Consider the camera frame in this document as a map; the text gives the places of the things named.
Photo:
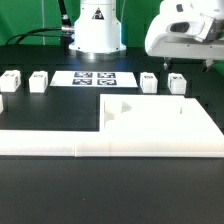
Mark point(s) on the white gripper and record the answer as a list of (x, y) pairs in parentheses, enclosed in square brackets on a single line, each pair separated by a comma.
[(185, 37)]

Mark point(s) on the white square table top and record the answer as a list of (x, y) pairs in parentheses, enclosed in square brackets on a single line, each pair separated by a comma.
[(177, 114)]

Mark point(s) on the white sheet with tags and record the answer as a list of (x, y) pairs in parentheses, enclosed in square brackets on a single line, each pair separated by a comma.
[(93, 79)]

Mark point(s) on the white part at left edge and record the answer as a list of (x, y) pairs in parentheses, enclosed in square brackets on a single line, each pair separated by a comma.
[(1, 104)]

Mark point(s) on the white L-shaped obstacle fence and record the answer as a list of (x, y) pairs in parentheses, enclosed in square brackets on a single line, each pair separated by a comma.
[(110, 144)]

